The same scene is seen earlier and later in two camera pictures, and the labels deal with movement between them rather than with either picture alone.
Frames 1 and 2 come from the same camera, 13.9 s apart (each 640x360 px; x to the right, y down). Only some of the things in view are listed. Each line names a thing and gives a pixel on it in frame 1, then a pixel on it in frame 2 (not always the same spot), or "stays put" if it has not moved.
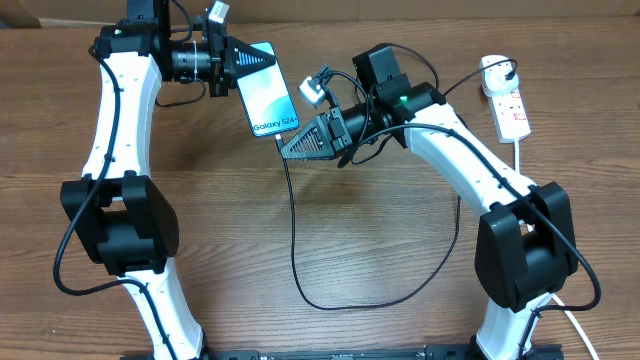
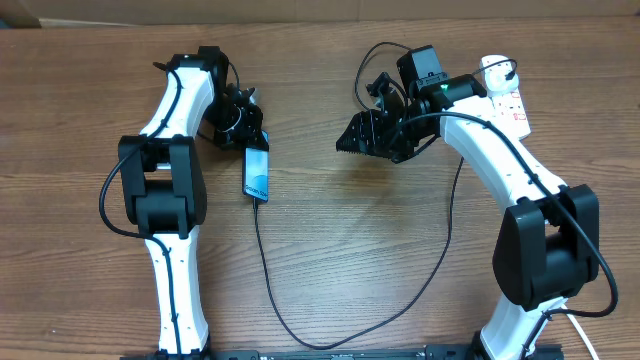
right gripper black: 333,133 → 371,132
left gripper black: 229,51 → 247,136
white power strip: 510,117 stays put
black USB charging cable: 450,244 → 400,317
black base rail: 437,353 stays put
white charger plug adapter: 498,75 stays put
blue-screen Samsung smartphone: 266,100 → 256,170
